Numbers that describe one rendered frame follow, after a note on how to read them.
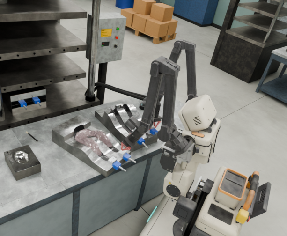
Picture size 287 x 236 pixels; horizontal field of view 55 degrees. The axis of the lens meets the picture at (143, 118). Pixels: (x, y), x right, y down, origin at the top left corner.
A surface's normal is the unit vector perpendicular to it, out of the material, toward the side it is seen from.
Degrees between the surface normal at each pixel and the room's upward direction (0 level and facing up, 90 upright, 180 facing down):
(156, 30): 90
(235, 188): 0
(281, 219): 0
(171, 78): 102
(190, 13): 90
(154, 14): 90
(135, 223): 0
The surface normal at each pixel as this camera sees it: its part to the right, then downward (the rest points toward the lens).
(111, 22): 0.62, 0.53
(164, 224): 0.16, -0.81
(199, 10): -0.73, 0.29
